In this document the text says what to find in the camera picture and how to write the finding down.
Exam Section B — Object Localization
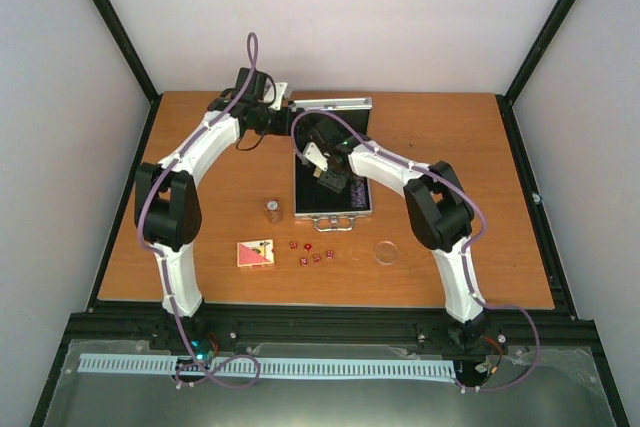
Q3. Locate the black front frame rail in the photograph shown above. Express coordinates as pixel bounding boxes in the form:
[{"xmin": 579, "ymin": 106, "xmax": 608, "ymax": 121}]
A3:
[{"xmin": 63, "ymin": 301, "xmax": 600, "ymax": 353}]

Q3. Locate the orange poker chip tube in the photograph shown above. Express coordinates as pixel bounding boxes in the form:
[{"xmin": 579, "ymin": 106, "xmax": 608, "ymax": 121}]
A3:
[{"xmin": 265, "ymin": 199, "xmax": 283, "ymax": 224}]

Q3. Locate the aluminium poker case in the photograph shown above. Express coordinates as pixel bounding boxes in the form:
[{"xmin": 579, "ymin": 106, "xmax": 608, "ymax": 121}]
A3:
[{"xmin": 291, "ymin": 97, "xmax": 373, "ymax": 233}]

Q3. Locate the light blue cable duct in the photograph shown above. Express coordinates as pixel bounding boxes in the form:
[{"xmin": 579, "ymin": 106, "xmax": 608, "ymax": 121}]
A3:
[{"xmin": 77, "ymin": 353, "xmax": 456, "ymax": 383}]

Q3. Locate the black aluminium frame rail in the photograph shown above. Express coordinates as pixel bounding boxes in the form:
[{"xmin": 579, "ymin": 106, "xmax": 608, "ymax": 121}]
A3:
[{"xmin": 62, "ymin": 0, "xmax": 161, "ymax": 103}]

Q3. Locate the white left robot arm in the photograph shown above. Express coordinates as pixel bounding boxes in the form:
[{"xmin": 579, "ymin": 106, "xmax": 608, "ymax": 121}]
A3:
[{"xmin": 134, "ymin": 67, "xmax": 290, "ymax": 350}]

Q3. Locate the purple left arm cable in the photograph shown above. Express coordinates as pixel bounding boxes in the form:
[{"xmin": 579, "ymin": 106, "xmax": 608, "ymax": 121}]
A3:
[{"xmin": 134, "ymin": 31, "xmax": 261, "ymax": 391}]

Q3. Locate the purple poker chip tube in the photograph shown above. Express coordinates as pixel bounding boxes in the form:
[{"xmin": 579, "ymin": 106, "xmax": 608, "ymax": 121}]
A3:
[{"xmin": 350, "ymin": 179, "xmax": 368, "ymax": 209}]

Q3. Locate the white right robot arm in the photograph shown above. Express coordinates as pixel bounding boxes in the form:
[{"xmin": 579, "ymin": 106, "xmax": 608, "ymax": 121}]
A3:
[{"xmin": 291, "ymin": 118, "xmax": 488, "ymax": 350}]

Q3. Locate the clear round tube lid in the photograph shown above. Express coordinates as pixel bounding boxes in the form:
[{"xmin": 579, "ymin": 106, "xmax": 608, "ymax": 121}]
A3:
[{"xmin": 374, "ymin": 240, "xmax": 399, "ymax": 265}]

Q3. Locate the red playing card deck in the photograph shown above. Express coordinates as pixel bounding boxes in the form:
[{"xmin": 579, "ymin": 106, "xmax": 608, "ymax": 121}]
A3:
[{"xmin": 236, "ymin": 239, "xmax": 275, "ymax": 268}]

